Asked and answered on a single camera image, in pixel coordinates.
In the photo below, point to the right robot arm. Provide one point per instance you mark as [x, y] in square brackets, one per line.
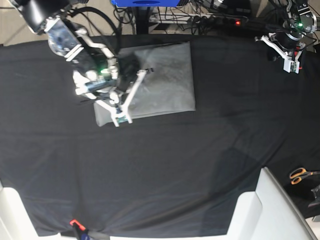
[99, 73]

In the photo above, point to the black tool right edge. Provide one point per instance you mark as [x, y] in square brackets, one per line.
[316, 194]

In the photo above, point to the blue box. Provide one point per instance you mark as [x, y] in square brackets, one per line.
[145, 3]

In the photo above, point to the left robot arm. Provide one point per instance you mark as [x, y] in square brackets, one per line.
[297, 15]

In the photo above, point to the white power strip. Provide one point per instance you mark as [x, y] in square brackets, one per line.
[180, 18]

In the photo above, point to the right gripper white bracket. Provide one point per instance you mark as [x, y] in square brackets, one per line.
[119, 97]

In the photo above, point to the black table cloth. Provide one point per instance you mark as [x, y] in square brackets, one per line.
[176, 175]

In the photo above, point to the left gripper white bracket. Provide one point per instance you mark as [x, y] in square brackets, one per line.
[284, 45]

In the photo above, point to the grey T-shirt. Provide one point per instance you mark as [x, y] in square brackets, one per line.
[169, 88]

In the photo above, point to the red blue clamp bottom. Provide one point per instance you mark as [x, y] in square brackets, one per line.
[80, 232]

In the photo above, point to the black stand pole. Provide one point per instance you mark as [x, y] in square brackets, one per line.
[142, 15]

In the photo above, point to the red black clamp right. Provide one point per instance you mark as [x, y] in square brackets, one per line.
[298, 58]

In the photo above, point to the orange handled scissors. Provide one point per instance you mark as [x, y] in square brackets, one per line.
[300, 174]

